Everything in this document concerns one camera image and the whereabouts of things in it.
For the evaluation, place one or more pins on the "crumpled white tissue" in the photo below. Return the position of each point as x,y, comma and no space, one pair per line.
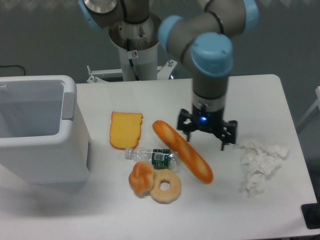
260,162

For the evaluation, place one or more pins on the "white furniture at right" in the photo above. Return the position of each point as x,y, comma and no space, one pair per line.
310,113

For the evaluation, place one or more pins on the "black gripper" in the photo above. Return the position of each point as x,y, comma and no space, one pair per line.
209,122

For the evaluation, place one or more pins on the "orange baguette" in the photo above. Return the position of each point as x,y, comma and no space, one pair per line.
189,156

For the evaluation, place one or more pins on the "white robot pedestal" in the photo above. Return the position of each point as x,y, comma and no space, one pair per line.
137,46

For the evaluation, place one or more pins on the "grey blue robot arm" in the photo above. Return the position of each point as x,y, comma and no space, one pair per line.
202,45

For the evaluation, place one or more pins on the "crushed clear plastic bottle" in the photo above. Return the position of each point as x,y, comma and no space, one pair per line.
159,158

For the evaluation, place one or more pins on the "beige bagel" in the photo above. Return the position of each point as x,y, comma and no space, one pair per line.
166,187

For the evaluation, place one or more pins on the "black device at edge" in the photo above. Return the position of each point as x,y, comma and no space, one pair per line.
311,215

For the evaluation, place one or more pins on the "orange toast slice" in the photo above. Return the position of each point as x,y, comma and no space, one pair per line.
125,130

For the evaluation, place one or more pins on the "knotted bread roll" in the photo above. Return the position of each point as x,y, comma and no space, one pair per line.
141,178

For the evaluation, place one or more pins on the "white plastic trash can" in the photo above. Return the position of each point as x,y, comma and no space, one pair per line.
43,135

